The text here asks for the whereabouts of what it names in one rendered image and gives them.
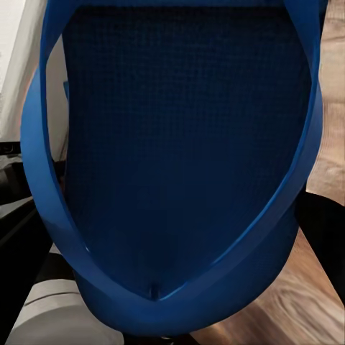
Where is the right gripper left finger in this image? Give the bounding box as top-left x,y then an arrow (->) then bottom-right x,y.
0,199 -> 54,345

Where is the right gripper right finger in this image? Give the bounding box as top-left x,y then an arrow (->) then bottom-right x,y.
294,191 -> 345,305

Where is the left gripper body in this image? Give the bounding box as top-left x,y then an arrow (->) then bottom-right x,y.
0,162 -> 33,205

